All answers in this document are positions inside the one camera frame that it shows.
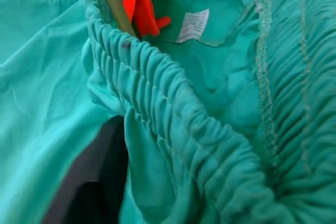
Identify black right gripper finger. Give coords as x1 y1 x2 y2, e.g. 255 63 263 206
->
44 115 129 224

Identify green shorts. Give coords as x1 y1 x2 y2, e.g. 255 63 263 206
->
0 0 336 224

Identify olive wire hanger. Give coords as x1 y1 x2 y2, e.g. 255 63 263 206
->
98 0 139 37

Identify orange drawstring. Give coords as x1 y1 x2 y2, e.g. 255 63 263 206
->
122 0 172 38

